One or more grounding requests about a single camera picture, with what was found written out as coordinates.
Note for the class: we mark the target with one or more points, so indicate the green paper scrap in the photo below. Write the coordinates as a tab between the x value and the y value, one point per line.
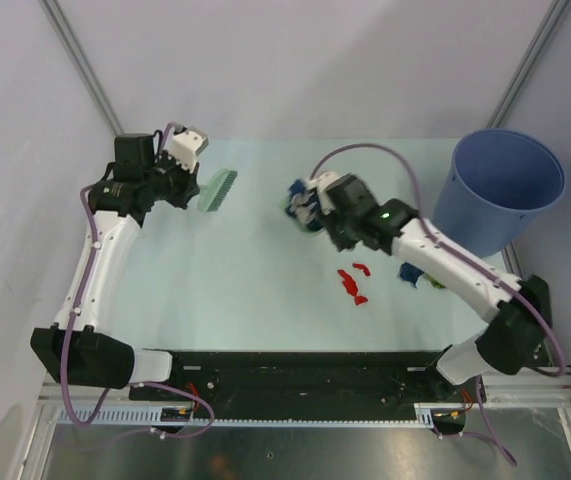
436	284

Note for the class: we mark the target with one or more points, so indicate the green plastic dustpan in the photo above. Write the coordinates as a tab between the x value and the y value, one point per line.
303	212

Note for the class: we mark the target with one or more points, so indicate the blue plastic bucket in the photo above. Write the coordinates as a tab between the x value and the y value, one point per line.
499	181

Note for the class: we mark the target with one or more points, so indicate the small red paper scrap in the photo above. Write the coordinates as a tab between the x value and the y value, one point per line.
362	268

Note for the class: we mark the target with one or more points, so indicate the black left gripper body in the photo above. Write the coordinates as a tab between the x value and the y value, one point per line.
172	182

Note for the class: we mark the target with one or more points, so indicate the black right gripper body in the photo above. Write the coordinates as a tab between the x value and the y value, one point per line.
342	230

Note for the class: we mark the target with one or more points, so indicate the aluminium corner post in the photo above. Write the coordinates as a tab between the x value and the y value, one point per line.
546	31
79	59

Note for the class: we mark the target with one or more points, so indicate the left aluminium corner post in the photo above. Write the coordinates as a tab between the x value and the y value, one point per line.
79	59

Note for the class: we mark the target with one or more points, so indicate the green hand brush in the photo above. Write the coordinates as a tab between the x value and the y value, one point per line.
213	194

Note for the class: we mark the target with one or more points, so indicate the blue and white paper pile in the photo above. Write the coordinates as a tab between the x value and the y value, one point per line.
299	187

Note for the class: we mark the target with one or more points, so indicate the blue paper scrap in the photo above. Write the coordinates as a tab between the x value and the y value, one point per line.
410	274

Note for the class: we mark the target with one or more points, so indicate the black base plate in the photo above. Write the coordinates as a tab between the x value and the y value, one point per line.
409	375

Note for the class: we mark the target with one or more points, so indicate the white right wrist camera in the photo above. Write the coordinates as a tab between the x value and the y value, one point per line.
319	185

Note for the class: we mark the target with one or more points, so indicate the white slotted cable duct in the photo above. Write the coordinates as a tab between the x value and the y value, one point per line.
380	415

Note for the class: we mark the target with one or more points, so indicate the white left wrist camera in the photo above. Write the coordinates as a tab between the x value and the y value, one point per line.
185	145

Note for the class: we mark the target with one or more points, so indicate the right aluminium corner post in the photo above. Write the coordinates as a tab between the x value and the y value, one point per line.
546	31

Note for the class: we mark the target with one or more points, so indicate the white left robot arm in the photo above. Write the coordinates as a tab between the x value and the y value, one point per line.
79	348

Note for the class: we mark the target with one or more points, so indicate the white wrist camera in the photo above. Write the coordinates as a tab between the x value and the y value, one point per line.
319	185
185	145

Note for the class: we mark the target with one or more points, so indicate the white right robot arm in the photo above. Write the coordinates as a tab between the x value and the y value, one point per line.
517	311

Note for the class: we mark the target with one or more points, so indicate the large red paper scrap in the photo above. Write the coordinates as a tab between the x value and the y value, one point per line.
351	287

